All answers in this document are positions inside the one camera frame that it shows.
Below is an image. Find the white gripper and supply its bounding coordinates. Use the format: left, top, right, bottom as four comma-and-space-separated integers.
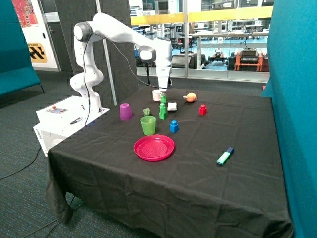
156, 68, 171, 96

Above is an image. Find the green block back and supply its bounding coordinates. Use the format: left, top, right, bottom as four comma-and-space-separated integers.
160, 95, 166, 103

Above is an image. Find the green block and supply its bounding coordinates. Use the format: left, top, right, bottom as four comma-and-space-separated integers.
160, 95, 166, 103
159, 103, 166, 114
159, 113, 166, 120

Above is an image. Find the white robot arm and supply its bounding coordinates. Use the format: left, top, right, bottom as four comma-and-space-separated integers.
70, 12, 172, 114

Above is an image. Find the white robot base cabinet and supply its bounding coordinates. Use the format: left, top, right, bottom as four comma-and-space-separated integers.
33, 96, 109, 156

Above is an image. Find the pink mug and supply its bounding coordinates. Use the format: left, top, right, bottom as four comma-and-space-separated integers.
152, 90, 161, 102

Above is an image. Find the white sponge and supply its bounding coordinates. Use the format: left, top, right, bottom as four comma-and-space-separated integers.
167, 102, 177, 112

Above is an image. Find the small green toy pepper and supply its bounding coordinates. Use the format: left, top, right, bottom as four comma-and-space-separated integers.
143, 108, 151, 117

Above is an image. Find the orange toy fruit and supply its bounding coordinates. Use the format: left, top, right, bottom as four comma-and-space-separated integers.
183, 92, 197, 103

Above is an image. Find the green plastic cup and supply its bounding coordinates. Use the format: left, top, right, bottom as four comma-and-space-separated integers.
140, 116, 156, 136

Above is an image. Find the blue block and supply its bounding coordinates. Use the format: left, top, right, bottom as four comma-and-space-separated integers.
169, 120, 179, 133

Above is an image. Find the red block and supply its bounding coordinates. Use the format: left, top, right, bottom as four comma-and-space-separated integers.
199, 104, 207, 116

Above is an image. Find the purple upturned cup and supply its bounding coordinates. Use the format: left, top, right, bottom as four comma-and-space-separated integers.
119, 103, 133, 120

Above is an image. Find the pink plastic plate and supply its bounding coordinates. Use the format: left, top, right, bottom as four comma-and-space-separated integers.
134, 134, 175, 162

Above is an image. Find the black tablecloth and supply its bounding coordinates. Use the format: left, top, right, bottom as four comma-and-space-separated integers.
45, 88, 294, 238

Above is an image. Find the green highlighter marker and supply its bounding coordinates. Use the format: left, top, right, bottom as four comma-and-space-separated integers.
216, 147, 234, 166

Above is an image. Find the teal sofa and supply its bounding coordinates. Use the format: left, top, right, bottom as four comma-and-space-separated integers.
0, 0, 41, 96

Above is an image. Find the black camera tripod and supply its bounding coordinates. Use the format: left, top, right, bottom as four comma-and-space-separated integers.
144, 63, 152, 86

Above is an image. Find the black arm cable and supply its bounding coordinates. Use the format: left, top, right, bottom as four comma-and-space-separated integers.
83, 33, 161, 127

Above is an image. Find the black floor cable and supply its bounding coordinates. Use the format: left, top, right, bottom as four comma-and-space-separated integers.
0, 146, 42, 180

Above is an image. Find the teal partition wall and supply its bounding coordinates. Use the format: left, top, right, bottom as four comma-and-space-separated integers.
263, 0, 317, 238

